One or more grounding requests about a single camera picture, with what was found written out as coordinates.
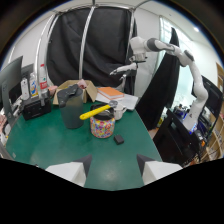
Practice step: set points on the metal frame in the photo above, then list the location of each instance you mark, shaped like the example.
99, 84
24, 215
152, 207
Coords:
85, 41

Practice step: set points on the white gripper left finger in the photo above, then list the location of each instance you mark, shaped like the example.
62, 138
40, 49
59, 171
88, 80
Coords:
70, 171

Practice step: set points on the colourful candy jar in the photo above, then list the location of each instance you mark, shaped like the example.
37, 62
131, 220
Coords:
102, 126

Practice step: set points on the computer monitor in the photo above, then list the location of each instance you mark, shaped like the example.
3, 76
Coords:
10, 81

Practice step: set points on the black curtain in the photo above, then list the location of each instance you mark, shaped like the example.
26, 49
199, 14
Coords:
100, 43

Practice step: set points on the cardboard box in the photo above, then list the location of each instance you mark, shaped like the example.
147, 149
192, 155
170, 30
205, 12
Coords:
89, 90

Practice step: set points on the red label plastic bottle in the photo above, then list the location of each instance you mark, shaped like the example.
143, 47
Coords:
43, 81

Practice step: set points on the yellow label spray bottle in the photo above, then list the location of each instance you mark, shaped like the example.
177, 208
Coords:
33, 85

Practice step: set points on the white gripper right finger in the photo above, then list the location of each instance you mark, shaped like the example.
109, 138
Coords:
155, 169

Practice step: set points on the small black box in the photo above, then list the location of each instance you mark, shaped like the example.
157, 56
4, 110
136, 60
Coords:
118, 139

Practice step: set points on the black side desk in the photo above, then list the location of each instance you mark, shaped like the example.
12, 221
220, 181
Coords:
176, 140

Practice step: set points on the black cloth drape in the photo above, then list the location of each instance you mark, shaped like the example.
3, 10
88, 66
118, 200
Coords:
160, 86

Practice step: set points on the white paper stack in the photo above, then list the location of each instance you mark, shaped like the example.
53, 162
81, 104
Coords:
128, 101

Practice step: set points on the black equipment case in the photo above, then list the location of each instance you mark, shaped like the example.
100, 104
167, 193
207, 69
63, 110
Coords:
36, 106

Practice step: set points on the orange book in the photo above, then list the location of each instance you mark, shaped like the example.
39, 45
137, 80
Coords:
110, 92

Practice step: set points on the dark grey cylindrical bin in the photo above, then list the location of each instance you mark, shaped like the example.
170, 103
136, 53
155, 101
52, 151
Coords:
71, 109

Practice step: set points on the dark screen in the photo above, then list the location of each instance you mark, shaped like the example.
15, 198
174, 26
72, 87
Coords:
210, 96

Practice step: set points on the white bottle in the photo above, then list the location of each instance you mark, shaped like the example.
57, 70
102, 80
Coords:
25, 88

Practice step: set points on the white mug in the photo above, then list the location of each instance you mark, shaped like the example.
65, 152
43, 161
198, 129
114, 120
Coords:
119, 111

